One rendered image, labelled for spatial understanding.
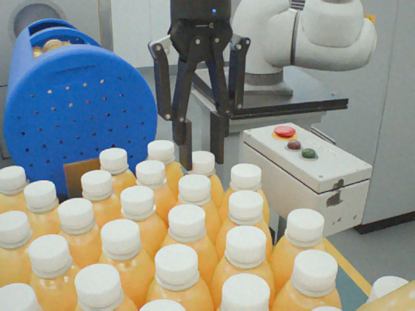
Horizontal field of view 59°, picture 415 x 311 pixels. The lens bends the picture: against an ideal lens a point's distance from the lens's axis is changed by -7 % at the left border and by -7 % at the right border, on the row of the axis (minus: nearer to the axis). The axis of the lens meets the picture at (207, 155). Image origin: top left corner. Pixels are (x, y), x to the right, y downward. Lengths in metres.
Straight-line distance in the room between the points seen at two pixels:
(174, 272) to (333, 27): 0.81
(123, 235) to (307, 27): 0.79
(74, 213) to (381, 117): 1.81
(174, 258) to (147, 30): 5.64
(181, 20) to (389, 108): 1.71
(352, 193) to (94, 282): 0.37
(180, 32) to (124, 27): 5.41
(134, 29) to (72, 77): 5.21
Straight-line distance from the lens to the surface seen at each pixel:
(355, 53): 1.07
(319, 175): 0.53
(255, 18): 1.07
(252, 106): 1.03
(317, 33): 1.04
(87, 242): 0.45
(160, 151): 0.57
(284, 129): 0.64
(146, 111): 0.75
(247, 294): 0.33
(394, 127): 2.18
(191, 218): 0.41
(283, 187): 0.59
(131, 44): 5.93
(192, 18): 0.47
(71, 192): 0.71
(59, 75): 0.70
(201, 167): 0.53
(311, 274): 0.35
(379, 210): 2.40
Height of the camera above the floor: 1.33
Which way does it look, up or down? 24 degrees down
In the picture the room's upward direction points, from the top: straight up
